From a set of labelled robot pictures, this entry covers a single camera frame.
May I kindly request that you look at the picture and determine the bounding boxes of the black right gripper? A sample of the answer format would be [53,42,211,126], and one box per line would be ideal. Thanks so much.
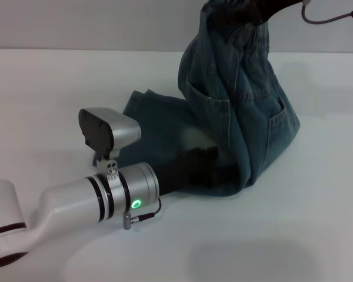
[213,0,304,26]

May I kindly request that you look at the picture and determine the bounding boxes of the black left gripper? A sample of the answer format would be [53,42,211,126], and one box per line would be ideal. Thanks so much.
[156,146,242,197]

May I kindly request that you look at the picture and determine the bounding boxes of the blue denim shorts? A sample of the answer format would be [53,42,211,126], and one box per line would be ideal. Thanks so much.
[91,0,301,198]

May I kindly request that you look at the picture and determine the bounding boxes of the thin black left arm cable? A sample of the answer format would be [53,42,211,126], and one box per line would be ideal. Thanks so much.
[122,196,162,230]

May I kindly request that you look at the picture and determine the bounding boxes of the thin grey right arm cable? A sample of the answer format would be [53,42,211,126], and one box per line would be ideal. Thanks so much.
[300,0,353,25]

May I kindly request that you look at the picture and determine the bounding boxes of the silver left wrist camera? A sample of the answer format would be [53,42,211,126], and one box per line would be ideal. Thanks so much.
[78,108,142,179]

